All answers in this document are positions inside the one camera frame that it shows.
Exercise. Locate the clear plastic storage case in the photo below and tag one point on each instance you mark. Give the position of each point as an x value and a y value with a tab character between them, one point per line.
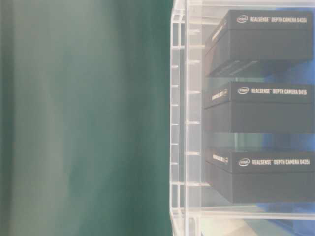
196	208

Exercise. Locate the blue cloth liner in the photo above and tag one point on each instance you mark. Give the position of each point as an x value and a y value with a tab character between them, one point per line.
302	74

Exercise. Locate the black RealSense D435i box bottom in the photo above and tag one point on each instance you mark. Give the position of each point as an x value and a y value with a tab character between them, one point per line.
261	175

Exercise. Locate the black realsense d435i box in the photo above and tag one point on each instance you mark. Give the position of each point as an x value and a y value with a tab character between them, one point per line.
261	175
257	43

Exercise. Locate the black RealSense D435i box top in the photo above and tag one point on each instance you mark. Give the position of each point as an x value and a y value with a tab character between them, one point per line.
257	43

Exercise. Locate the black RealSense D415 box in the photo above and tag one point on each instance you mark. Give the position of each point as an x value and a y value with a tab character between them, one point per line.
255	107

